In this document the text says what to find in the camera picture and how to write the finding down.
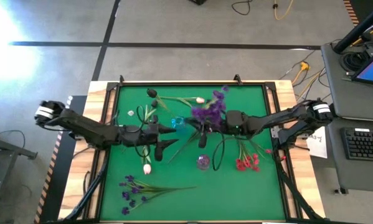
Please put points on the green table mat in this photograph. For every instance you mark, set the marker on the green table mat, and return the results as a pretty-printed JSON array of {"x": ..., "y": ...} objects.
[{"x": 180, "y": 208}]

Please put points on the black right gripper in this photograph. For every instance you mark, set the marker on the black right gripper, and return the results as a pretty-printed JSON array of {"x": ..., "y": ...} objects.
[{"x": 237, "y": 123}]

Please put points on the black diagonal strut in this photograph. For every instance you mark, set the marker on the black diagonal strut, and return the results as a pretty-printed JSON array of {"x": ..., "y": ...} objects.
[
  {"x": 298, "y": 196},
  {"x": 89, "y": 193}
]

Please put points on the red artificial flower bunch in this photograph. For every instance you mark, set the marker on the red artificial flower bunch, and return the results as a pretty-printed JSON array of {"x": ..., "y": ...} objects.
[
  {"x": 247, "y": 162},
  {"x": 190, "y": 140}
]

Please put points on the purple artificial flower bunch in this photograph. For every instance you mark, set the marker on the purple artificial flower bunch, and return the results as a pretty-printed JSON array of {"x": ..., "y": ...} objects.
[
  {"x": 149, "y": 188},
  {"x": 211, "y": 112}
]

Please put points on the black frame clamp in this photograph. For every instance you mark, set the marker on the black frame clamp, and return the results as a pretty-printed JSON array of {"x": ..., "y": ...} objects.
[
  {"x": 121, "y": 80},
  {"x": 238, "y": 79}
]

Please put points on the grey metal stand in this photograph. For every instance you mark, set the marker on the grey metal stand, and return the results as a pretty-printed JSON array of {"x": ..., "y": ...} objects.
[{"x": 18, "y": 150}]

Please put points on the grey desk with keyboard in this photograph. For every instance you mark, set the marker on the grey desk with keyboard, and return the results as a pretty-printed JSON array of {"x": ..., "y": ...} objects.
[{"x": 354, "y": 174}]

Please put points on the small red flower sprig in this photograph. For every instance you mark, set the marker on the small red flower sprig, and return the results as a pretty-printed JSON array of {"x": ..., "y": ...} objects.
[{"x": 268, "y": 151}]

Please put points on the purple glass vase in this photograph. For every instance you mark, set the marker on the purple glass vase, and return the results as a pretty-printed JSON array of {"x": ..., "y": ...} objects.
[{"x": 203, "y": 162}]

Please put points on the black pole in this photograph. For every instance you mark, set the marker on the black pole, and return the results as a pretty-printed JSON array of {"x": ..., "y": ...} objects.
[{"x": 354, "y": 34}]

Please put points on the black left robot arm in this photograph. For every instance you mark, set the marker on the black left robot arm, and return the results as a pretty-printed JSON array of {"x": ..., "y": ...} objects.
[{"x": 89, "y": 130}]

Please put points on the black floor mat striped edge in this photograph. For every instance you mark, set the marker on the black floor mat striped edge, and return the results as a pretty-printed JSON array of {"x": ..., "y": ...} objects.
[
  {"x": 351, "y": 12},
  {"x": 61, "y": 174}
]

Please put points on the pink artificial tulip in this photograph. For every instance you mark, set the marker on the pink artificial tulip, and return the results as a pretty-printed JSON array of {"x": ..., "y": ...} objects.
[
  {"x": 147, "y": 169},
  {"x": 200, "y": 100}
]

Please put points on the small white petal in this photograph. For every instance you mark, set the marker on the small white petal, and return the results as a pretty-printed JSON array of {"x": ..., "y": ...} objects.
[{"x": 130, "y": 113}]

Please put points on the black keyboard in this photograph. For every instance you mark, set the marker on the black keyboard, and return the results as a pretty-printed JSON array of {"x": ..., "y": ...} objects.
[{"x": 363, "y": 144}]

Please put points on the black table frame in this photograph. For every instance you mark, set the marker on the black table frame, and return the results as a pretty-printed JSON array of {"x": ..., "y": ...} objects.
[{"x": 271, "y": 86}]

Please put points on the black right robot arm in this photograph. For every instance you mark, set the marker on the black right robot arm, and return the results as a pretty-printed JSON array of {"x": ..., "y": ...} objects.
[{"x": 276, "y": 119}]

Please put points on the grey desk with laptop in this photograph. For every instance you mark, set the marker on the grey desk with laptop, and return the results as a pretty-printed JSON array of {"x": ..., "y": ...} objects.
[{"x": 338, "y": 93}]

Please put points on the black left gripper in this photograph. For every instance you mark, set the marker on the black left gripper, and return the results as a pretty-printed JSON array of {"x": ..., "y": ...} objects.
[{"x": 139, "y": 135}]

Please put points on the blue glass vase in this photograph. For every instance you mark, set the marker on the blue glass vase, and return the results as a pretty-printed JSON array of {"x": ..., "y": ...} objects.
[{"x": 177, "y": 123}]

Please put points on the white paper sheet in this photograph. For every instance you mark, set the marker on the white paper sheet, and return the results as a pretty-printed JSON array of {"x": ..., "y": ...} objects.
[{"x": 318, "y": 146}]

